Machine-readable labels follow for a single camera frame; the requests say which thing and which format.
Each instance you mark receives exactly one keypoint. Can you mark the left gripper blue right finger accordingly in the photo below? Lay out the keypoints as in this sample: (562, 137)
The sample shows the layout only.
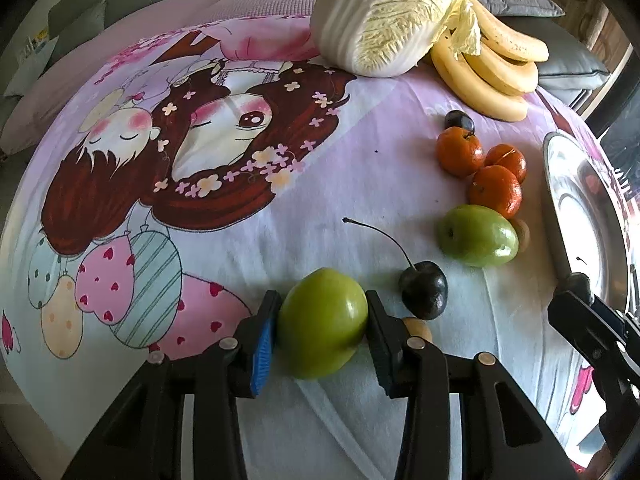
(386, 336)

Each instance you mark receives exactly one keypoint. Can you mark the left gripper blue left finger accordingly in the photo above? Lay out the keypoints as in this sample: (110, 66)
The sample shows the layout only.
(261, 343)

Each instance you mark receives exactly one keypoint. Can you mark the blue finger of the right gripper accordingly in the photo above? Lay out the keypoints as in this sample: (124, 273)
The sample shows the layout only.
(633, 284)
(592, 327)

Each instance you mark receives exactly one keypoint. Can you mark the brown longan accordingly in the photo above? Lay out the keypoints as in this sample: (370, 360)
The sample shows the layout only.
(522, 230)
(418, 328)

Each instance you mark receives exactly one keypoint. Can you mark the silver metal plate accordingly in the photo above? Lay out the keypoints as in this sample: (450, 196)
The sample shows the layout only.
(581, 221)

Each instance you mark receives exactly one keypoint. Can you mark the dark cherry long stem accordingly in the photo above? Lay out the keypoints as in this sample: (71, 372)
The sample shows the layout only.
(423, 286)

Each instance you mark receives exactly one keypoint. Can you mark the green jujube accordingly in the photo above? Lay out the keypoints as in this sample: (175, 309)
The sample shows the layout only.
(321, 323)
(477, 236)

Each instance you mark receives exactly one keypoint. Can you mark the orange mandarin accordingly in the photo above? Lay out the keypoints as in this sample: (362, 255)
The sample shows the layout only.
(510, 158)
(459, 152)
(495, 187)

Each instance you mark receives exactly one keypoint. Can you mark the person's right hand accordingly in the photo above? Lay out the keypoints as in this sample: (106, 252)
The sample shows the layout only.
(597, 466)

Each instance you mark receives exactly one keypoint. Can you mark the cartoon printed tablecloth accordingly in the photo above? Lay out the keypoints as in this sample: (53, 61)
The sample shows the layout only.
(204, 166)

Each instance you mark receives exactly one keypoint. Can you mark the dark grey leather cushion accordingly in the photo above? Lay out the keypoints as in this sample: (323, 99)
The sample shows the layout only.
(572, 72)

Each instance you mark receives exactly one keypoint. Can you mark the middle yellow banana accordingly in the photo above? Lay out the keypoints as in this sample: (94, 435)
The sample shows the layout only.
(508, 77)

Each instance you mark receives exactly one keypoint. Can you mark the yellow banana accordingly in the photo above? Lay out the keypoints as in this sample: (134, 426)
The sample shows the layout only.
(470, 88)
(508, 77)
(506, 41)

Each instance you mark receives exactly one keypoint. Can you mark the top yellow banana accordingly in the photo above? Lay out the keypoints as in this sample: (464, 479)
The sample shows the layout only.
(506, 41)

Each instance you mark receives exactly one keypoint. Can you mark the bottom yellow banana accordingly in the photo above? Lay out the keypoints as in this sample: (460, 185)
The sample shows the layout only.
(470, 88)

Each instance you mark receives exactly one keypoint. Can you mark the napa cabbage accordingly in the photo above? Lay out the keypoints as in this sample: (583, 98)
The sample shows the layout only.
(386, 38)

